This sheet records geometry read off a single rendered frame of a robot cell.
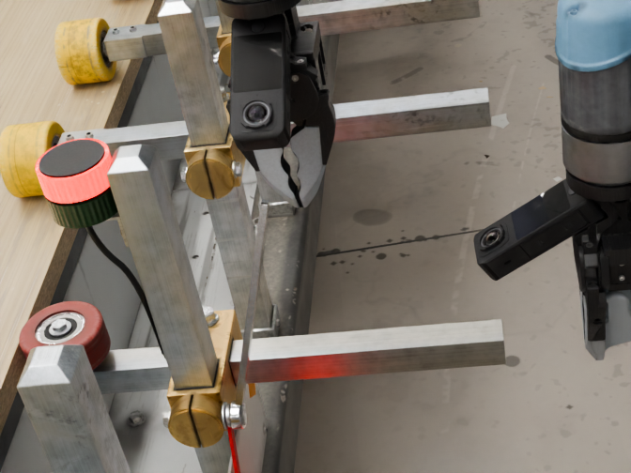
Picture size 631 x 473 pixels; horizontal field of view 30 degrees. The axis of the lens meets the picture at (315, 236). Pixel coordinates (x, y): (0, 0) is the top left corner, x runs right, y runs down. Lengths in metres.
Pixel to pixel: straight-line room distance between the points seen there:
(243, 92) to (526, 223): 0.26
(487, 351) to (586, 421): 1.12
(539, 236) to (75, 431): 0.43
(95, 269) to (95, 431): 0.69
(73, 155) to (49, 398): 0.27
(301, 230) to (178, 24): 0.46
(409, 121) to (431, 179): 1.60
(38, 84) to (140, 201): 0.65
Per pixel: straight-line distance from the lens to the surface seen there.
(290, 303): 1.41
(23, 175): 1.30
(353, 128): 1.23
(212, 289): 1.59
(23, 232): 1.29
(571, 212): 0.99
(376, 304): 2.48
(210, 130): 1.20
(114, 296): 1.51
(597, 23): 0.88
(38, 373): 0.74
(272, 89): 0.94
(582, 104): 0.92
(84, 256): 1.42
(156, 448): 1.39
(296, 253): 1.48
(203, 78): 1.17
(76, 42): 1.50
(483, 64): 3.28
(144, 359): 1.13
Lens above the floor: 1.58
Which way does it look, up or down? 36 degrees down
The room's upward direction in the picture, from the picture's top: 11 degrees counter-clockwise
